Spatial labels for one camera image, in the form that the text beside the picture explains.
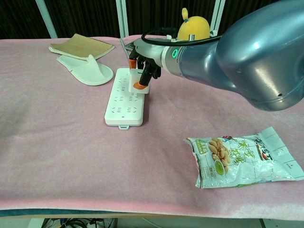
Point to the pink table cloth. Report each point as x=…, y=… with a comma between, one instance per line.
x=71, y=154

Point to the white plug with orange part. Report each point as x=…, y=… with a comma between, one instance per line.
x=133, y=79

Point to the white power strip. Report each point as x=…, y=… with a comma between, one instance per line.
x=123, y=104

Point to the yellow plush toy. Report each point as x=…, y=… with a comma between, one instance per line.
x=193, y=27

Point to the white frame post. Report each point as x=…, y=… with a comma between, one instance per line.
x=218, y=16
x=122, y=16
x=46, y=17

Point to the brown spiral notebook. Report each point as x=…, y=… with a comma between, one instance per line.
x=83, y=46

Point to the peanut snack bag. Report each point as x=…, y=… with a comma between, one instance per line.
x=240, y=159

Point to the white slipper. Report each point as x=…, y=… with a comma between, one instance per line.
x=90, y=71

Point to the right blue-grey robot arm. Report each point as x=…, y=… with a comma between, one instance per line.
x=249, y=47

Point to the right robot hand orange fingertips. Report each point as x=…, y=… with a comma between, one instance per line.
x=152, y=55

